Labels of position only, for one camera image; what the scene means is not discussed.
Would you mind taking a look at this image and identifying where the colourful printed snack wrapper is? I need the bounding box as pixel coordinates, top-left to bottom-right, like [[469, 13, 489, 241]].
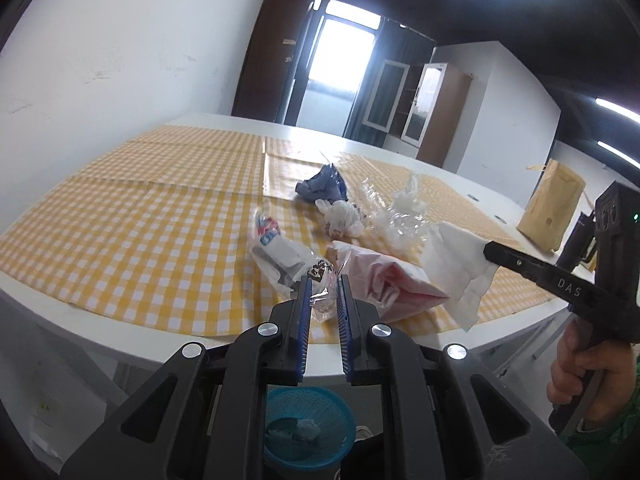
[[250, 209, 337, 323]]

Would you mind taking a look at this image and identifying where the white tissue paper napkin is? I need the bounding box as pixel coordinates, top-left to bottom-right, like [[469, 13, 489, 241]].
[[419, 221, 498, 332]]

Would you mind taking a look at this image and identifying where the blue plastic trash basket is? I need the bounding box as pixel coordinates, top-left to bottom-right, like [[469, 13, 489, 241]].
[[264, 387, 356, 472]]

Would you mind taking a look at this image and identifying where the crumpled trash in basket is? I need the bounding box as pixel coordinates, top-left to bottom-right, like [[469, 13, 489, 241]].
[[266, 417, 321, 442]]

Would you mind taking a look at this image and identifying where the person's right hand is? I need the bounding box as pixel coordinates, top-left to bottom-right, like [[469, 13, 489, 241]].
[[546, 328, 640, 432]]

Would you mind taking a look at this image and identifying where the pink white paper bag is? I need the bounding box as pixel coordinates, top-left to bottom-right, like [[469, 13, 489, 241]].
[[326, 240, 449, 323]]

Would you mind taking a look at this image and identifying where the white knotted printed bag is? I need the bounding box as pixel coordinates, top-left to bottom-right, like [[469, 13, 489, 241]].
[[314, 200, 366, 240]]

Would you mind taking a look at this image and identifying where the black cylinder pen holder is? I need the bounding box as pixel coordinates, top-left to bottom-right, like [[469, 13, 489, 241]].
[[555, 210, 596, 272]]

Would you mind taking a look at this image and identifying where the clear crumpled plastic bag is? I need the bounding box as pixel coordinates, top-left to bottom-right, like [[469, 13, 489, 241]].
[[359, 172, 431, 259]]

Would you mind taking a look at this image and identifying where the crumpled blue plastic bag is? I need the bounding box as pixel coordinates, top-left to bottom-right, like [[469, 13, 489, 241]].
[[295, 164, 348, 204]]

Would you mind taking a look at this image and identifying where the white table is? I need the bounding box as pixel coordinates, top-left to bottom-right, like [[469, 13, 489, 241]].
[[1, 115, 562, 376]]

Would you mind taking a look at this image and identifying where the green sleeve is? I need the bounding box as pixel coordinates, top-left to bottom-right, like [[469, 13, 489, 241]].
[[561, 366, 639, 479]]

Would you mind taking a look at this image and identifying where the yellow checkered tablecloth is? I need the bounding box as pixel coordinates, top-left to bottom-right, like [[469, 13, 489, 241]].
[[0, 123, 557, 346]]

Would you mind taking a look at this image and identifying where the white framed glass cabinet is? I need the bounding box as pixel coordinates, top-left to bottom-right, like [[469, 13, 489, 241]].
[[362, 60, 472, 167]]

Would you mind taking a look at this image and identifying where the brown wooden cabinet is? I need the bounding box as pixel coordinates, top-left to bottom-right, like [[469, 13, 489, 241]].
[[231, 0, 314, 124]]

